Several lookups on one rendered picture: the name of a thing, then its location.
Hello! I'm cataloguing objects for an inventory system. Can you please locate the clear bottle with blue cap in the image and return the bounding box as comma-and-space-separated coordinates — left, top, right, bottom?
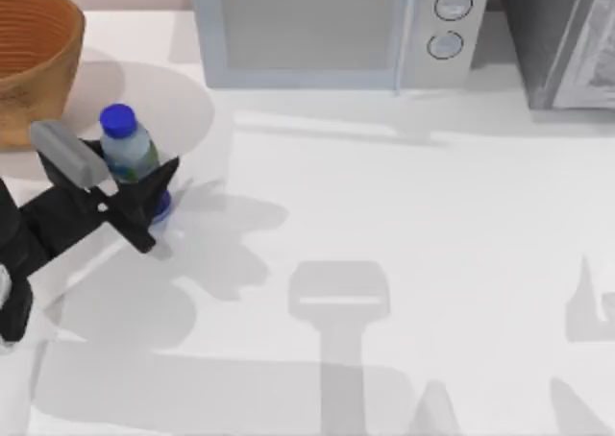
98, 103, 173, 227

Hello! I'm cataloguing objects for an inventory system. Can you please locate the microwave oven door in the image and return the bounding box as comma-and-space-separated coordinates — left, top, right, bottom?
190, 0, 420, 92

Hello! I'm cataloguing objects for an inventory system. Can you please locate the microwave door handle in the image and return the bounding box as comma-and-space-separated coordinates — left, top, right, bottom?
395, 0, 415, 96

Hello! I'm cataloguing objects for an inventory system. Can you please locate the round microwave knob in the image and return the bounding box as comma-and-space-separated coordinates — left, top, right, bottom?
426, 29, 466, 61
433, 0, 475, 23

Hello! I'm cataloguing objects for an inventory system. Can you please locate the woven wooden basket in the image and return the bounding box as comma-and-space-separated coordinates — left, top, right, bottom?
0, 0, 86, 151

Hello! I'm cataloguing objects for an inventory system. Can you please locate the pale microwave oven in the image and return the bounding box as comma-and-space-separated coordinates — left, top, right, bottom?
188, 0, 494, 97

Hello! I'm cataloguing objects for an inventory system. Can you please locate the grey cabinet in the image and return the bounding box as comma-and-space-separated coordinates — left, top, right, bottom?
496, 0, 615, 112

